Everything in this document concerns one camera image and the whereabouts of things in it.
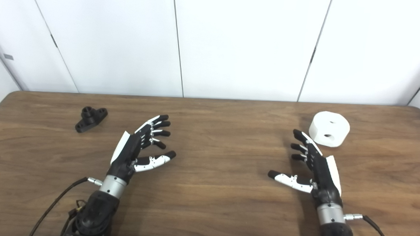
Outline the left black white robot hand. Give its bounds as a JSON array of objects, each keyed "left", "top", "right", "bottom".
[{"left": 106, "top": 113, "right": 178, "bottom": 186}]

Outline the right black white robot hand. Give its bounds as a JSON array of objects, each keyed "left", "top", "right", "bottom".
[{"left": 267, "top": 128, "right": 345, "bottom": 208}]

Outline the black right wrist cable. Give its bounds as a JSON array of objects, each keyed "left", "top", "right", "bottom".
[{"left": 343, "top": 213, "right": 395, "bottom": 236}]

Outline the round white plastic piece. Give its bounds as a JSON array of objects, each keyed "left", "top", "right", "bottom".
[{"left": 308, "top": 111, "right": 351, "bottom": 148}]

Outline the black plastic holder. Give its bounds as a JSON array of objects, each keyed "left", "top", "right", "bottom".
[{"left": 75, "top": 106, "right": 108, "bottom": 134}]

